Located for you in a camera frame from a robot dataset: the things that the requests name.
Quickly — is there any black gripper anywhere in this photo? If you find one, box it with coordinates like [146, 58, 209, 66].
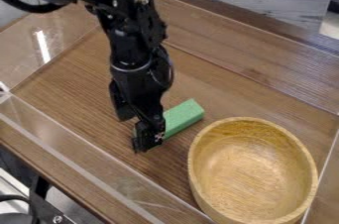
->
[110, 46, 174, 153]

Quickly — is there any green rectangular block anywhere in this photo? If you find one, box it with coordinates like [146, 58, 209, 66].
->
[133, 98, 207, 143]

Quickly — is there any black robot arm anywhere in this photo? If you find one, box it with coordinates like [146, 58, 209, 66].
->
[46, 0, 174, 153]

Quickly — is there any brown wooden bowl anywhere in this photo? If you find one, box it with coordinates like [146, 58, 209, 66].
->
[189, 117, 318, 224]

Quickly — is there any clear acrylic tray wall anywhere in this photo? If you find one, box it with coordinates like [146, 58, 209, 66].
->
[0, 81, 214, 224]

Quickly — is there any black table leg bracket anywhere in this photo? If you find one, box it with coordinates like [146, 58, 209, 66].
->
[30, 175, 77, 224]

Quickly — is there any black cable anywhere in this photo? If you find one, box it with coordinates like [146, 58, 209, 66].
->
[0, 0, 73, 14]

